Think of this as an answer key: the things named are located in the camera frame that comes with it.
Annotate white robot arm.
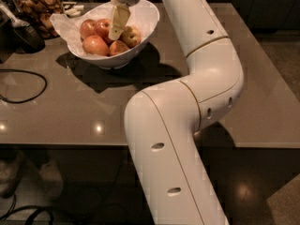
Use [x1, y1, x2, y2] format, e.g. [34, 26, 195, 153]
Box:
[125, 0, 244, 225]

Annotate white ceramic bowl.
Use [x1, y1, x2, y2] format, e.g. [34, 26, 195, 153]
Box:
[67, 0, 159, 69]

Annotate red apple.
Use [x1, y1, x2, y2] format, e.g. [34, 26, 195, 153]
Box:
[82, 36, 109, 56]
[95, 19, 113, 44]
[80, 19, 96, 39]
[109, 40, 129, 56]

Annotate silver spoon handle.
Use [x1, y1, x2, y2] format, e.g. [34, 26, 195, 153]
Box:
[0, 0, 29, 28]

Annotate small white items on tray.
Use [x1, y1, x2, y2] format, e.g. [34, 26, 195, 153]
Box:
[64, 4, 84, 18]

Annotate white shoe left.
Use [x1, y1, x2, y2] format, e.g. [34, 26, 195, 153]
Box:
[0, 152, 23, 198]

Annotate yellow-red apple right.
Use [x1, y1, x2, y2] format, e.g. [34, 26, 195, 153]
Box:
[120, 26, 141, 48]

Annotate black cable on table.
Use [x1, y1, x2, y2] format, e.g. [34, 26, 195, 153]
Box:
[0, 68, 49, 105]

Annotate black round appliance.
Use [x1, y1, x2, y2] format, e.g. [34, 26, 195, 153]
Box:
[12, 25, 45, 53]

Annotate glass jar of dried chips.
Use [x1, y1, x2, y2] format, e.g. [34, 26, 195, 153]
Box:
[13, 0, 64, 39]

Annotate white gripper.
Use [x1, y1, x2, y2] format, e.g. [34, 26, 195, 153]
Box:
[109, 0, 140, 40]

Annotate black cables on floor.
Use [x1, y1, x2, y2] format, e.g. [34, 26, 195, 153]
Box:
[0, 147, 126, 225]

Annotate white shoe right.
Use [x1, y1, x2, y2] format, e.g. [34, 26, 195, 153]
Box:
[38, 160, 64, 200]

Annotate white shoe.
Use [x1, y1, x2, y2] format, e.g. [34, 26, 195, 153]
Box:
[0, 152, 23, 198]
[38, 160, 64, 200]

